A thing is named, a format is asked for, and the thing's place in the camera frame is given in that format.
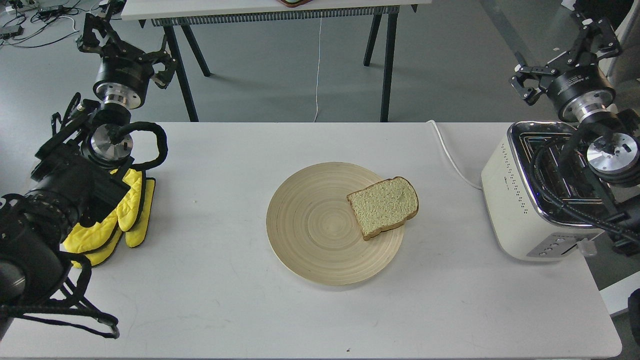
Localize cables on floor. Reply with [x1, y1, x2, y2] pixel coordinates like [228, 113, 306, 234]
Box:
[0, 0, 111, 50]

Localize cream white toaster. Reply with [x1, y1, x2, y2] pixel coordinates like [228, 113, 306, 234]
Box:
[481, 121, 603, 262]

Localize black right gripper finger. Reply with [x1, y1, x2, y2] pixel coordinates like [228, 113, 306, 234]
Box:
[557, 11, 623, 71]
[509, 64, 559, 106]

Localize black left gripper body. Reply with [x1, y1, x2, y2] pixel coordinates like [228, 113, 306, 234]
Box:
[93, 55, 154, 110]

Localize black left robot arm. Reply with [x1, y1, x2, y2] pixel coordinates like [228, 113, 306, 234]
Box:
[0, 8, 178, 338]

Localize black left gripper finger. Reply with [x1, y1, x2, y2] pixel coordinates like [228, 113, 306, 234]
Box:
[77, 13, 131, 59]
[137, 49, 178, 89]

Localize white background table black legs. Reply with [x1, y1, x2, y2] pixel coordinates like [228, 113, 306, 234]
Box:
[121, 0, 425, 123]

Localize round wooden plate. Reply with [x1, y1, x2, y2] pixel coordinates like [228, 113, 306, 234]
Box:
[266, 162, 405, 286]

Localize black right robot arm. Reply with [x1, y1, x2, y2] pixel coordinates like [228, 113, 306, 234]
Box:
[510, 7, 639, 256]

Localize white toaster power cable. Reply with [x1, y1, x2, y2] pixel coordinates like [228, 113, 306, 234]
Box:
[426, 119, 483, 191]

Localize yellow oven mitt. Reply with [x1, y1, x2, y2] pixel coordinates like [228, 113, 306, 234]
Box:
[62, 170, 156, 267]

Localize slice of bread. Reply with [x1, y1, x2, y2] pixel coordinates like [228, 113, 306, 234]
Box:
[346, 177, 419, 241]

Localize thin white hanging cable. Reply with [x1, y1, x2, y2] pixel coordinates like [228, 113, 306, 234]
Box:
[313, 18, 323, 123]

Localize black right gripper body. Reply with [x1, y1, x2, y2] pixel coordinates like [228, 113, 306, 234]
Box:
[546, 67, 617, 123]

